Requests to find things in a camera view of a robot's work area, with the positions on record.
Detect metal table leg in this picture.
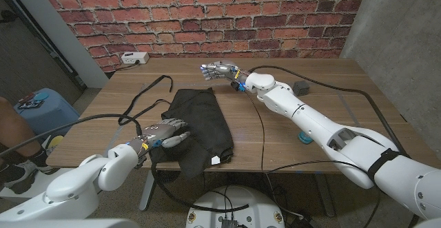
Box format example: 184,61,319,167
313,173,335,218
139,169,159,211

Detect grey black sneaker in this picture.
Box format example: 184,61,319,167
0,162,48,195

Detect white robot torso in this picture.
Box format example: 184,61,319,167
185,185,286,228

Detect teal perforated block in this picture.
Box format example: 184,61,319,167
298,131,314,145

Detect red brick printed backdrop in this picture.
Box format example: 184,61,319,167
35,0,369,73

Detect black looping wrist cable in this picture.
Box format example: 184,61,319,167
150,162,249,213

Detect yellow white object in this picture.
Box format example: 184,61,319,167
44,134,65,150

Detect dark grey cube block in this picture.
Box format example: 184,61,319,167
293,80,311,97

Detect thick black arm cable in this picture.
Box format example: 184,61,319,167
0,114,143,158
248,65,411,158

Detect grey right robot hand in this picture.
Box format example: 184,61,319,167
200,61,251,84

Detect black round fan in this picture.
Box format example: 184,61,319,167
151,170,182,185

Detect thin black wrist wire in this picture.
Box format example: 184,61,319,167
246,92,267,174

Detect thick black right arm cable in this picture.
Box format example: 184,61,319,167
248,65,411,158

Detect blue plastic stool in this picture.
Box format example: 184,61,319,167
13,88,81,143

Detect small items on container lid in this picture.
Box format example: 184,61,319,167
17,92,49,110

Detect black apron with straps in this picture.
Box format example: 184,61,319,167
118,74,235,180

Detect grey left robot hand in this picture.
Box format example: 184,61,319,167
129,117,191,169

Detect white power strip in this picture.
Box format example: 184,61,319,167
121,51,150,65

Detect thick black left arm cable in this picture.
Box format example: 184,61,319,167
0,114,143,158

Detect black power strip cord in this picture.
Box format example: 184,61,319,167
115,59,141,72

